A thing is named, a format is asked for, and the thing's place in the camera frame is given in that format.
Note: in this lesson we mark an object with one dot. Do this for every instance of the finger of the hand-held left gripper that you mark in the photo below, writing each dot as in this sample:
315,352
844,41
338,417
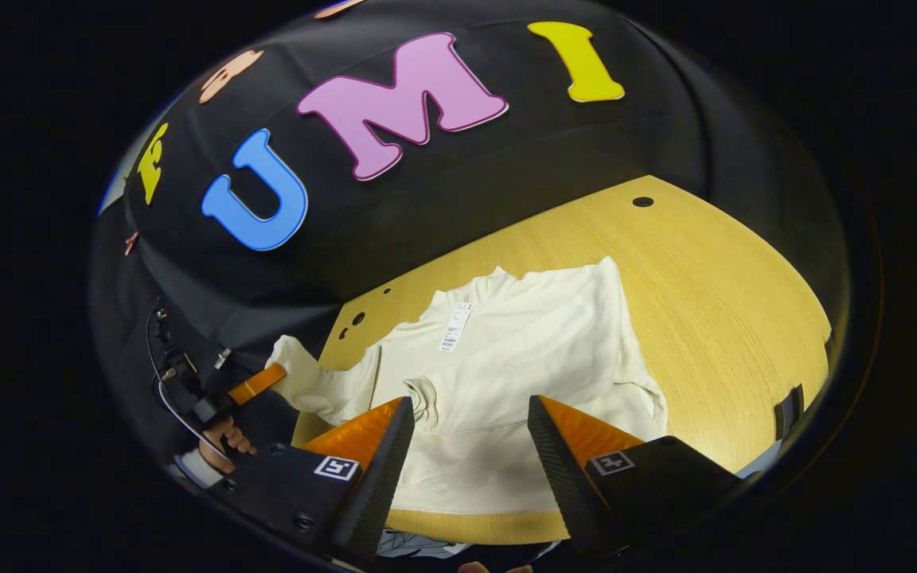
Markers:
255,384

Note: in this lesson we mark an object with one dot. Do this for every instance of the small white backdrop tag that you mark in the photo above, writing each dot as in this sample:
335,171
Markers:
222,358

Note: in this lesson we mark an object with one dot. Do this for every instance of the black table edge clamp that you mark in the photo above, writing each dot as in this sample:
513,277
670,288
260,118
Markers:
789,410

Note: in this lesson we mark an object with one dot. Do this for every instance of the cream sweatshirt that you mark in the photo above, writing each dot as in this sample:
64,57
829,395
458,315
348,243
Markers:
522,334

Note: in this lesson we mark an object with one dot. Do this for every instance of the orange backdrop clip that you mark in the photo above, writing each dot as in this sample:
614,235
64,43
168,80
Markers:
131,243

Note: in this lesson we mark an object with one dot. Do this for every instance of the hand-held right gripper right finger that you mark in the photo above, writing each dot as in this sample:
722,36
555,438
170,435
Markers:
562,477

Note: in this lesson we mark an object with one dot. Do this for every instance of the black backdrop cloth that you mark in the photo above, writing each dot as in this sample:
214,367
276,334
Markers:
427,199

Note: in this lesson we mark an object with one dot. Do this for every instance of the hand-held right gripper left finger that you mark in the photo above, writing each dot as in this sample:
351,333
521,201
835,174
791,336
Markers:
383,477

